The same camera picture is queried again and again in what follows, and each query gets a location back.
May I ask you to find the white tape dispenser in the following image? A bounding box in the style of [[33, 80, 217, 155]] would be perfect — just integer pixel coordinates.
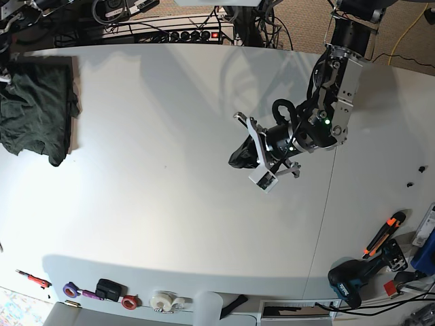
[[149, 291, 193, 314]]

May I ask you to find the teal black cordless drill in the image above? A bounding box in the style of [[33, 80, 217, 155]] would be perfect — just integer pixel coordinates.
[[328, 239, 408, 309]]

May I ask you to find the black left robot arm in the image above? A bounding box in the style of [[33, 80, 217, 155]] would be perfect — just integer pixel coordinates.
[[228, 1, 392, 188]]

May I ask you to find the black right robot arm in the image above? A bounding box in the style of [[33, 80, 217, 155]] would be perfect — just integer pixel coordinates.
[[1, 0, 72, 84]]

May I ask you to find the orange black utility knife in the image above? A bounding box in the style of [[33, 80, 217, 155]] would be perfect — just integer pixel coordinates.
[[362, 211, 406, 259]]

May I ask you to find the dark green t-shirt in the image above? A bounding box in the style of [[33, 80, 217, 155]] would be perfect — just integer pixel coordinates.
[[1, 60, 80, 167]]

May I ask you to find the purple tape roll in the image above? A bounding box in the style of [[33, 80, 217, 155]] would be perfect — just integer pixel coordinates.
[[63, 282, 80, 298]]

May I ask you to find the purple marker pen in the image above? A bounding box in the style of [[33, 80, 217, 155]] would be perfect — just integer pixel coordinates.
[[79, 290, 104, 301]]

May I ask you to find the white power strip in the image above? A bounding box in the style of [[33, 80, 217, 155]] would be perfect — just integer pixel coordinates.
[[89, 14, 238, 45]]

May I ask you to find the black action camera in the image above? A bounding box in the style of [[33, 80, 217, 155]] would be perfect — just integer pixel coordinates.
[[95, 278, 123, 302]]

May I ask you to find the red tape roll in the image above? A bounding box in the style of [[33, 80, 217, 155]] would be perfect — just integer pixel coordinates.
[[121, 295, 140, 310]]

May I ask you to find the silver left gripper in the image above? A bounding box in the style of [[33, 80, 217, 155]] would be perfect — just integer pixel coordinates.
[[228, 43, 364, 179]]

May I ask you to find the blue box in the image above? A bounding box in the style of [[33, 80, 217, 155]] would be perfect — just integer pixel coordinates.
[[411, 232, 434, 276]]

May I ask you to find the red screwdriver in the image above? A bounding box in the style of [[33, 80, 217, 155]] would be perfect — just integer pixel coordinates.
[[16, 270, 52, 289]]

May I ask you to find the yellow cable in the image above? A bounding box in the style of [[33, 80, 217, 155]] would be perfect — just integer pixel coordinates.
[[387, 6, 435, 67]]

